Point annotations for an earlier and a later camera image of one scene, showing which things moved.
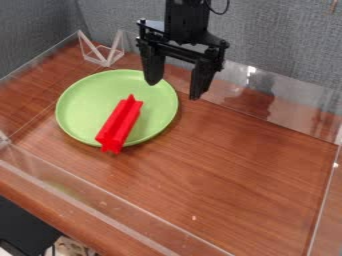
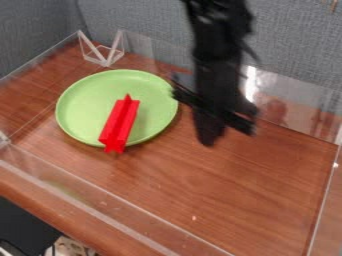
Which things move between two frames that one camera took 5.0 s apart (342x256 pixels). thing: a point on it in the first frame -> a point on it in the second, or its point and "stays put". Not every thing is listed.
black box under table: [25, 235] stays put
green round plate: [89, 101] stays put
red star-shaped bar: [117, 126] stays put
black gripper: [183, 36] -> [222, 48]
